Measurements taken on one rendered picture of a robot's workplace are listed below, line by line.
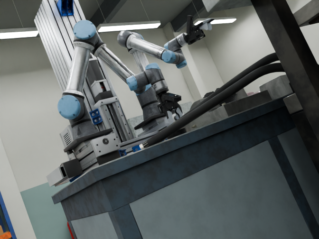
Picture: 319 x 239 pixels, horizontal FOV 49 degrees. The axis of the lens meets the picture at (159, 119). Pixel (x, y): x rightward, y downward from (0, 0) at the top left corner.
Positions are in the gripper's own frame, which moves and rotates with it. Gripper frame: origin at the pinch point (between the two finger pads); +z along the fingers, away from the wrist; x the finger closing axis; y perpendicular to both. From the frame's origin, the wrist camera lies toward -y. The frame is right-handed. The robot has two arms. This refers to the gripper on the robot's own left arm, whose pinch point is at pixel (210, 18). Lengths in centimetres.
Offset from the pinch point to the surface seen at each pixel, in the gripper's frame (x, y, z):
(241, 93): 59, 48, 11
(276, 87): 45, 54, 23
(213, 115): 81, 51, 2
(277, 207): 102, 88, 15
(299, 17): 87, 33, 47
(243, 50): -784, -30, -136
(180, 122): 113, 46, 1
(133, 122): -423, 19, -340
